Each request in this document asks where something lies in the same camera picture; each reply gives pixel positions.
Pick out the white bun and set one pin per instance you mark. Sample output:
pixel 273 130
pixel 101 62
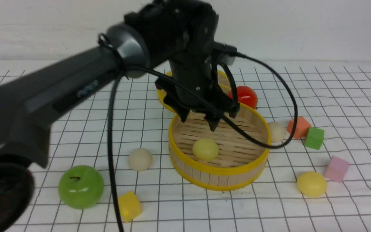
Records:
pixel 277 131
pixel 140 159

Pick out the yellow foam cube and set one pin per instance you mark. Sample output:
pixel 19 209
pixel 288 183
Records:
pixel 129 206

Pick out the orange foam cube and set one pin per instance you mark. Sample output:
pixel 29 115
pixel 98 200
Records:
pixel 301 129

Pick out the green apple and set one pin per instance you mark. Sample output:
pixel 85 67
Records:
pixel 81 187

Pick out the white grid tablecloth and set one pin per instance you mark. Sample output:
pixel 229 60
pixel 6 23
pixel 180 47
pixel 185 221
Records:
pixel 333 97

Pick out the pale yellow bun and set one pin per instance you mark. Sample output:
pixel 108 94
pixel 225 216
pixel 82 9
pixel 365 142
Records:
pixel 205 149

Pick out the bamboo steamer lid yellow rim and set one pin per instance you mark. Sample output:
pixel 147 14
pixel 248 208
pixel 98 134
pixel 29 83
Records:
pixel 222 81

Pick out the bamboo steamer tray yellow rim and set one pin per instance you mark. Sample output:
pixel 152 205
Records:
pixel 239 161

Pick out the pink foam cube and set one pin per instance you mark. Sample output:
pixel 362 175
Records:
pixel 337 169

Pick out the green foam cube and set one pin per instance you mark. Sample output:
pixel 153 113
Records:
pixel 314 138

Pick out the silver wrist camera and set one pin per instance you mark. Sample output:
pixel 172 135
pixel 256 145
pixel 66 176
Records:
pixel 225 58

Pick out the red tomato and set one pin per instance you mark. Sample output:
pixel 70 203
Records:
pixel 247 96

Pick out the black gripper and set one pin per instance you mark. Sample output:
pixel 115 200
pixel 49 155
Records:
pixel 194 87

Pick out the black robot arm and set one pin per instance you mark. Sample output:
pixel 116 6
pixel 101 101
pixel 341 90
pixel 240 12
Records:
pixel 179 31

